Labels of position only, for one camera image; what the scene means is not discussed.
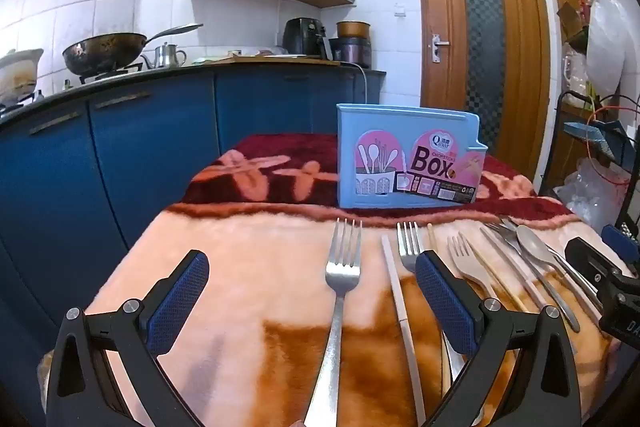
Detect black rack cart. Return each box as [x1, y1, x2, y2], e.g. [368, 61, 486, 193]
[550, 89, 640, 228]

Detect silver spoon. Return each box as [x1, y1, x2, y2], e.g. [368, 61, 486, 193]
[516, 224, 603, 315]

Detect blue basket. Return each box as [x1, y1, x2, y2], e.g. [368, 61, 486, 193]
[565, 121, 626, 158]

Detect gas stove grate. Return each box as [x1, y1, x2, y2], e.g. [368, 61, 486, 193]
[77, 62, 146, 85]

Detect black air fryer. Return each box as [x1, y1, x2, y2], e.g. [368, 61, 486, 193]
[282, 18, 327, 56]

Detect dark rice cooker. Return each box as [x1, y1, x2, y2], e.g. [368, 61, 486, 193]
[328, 37, 373, 68]

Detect pink and red printed blanket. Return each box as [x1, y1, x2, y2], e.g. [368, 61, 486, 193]
[82, 134, 633, 427]

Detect clear plastic bag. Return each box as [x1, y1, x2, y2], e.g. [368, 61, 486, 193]
[555, 157, 631, 228]

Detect white cooking pot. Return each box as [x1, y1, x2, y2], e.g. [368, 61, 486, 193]
[0, 48, 45, 105]

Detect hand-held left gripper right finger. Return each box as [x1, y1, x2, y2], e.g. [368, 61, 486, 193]
[415, 250, 586, 427]

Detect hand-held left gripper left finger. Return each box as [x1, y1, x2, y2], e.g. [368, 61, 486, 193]
[44, 250, 211, 427]

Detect white power cable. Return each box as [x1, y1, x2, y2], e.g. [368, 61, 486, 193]
[340, 62, 371, 105]

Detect wooden door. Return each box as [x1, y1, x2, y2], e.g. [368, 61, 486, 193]
[412, 0, 551, 180]

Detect steel kettle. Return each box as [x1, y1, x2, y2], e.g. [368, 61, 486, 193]
[141, 43, 188, 70]

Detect blue base cabinets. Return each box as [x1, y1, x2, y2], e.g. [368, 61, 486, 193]
[0, 69, 386, 388]

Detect white plastic bag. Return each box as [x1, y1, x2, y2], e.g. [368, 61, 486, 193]
[585, 0, 628, 88]

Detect large silver fork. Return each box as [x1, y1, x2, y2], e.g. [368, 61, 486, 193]
[302, 218, 363, 427]

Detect beige fork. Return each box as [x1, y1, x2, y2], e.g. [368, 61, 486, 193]
[446, 232, 501, 303]

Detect blue utensil box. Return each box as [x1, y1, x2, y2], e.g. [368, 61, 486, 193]
[336, 103, 489, 209]

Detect flat white chopstick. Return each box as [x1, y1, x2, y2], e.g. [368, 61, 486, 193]
[381, 234, 427, 427]

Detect brown pot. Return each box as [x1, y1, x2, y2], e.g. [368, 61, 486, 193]
[336, 21, 372, 40]

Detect black wok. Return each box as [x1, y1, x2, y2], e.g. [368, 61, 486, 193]
[62, 23, 203, 78]

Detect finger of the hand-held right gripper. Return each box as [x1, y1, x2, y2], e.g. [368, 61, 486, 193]
[601, 223, 640, 260]
[564, 238, 618, 293]

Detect red cable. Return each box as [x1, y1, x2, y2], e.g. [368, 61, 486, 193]
[585, 94, 640, 182]

